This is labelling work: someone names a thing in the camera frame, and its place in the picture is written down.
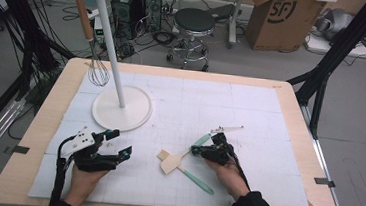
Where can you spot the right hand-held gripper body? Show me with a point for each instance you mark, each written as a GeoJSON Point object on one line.
{"type": "Point", "coordinates": [218, 153]}

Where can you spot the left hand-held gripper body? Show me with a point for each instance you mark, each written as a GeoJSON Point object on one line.
{"type": "Point", "coordinates": [82, 141]}

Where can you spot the white utensil rack stand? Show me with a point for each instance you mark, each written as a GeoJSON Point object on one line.
{"type": "Point", "coordinates": [121, 114]}

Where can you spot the person's left hand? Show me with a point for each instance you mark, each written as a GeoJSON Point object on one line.
{"type": "Point", "coordinates": [81, 184]}

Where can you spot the white gridded mat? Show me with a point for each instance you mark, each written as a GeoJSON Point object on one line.
{"type": "Point", "coordinates": [204, 101]}

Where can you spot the black tape strip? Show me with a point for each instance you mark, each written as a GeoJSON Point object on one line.
{"type": "Point", "coordinates": [324, 182]}
{"type": "Point", "coordinates": [19, 149]}

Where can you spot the small device with green light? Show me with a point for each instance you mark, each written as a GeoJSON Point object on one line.
{"type": "Point", "coordinates": [99, 32]}

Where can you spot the large black computer tower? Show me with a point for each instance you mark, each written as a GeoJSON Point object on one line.
{"type": "Point", "coordinates": [125, 14]}

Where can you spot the white power strip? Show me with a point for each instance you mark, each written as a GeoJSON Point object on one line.
{"type": "Point", "coordinates": [93, 14]}

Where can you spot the black round stool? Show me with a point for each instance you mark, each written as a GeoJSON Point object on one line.
{"type": "Point", "coordinates": [194, 19]}

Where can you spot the small black computer tower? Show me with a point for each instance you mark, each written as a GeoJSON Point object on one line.
{"type": "Point", "coordinates": [152, 10]}

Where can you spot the brown cardboard box, round logo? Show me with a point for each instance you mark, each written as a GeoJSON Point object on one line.
{"type": "Point", "coordinates": [277, 31]}

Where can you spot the black metal stand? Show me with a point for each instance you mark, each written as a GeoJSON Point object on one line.
{"type": "Point", "coordinates": [343, 43]}
{"type": "Point", "coordinates": [18, 15]}

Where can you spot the white board on floor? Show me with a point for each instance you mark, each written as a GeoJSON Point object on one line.
{"type": "Point", "coordinates": [326, 47]}

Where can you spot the grey bag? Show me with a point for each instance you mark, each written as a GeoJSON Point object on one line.
{"type": "Point", "coordinates": [338, 21]}

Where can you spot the white metal post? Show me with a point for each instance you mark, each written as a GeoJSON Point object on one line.
{"type": "Point", "coordinates": [234, 20]}

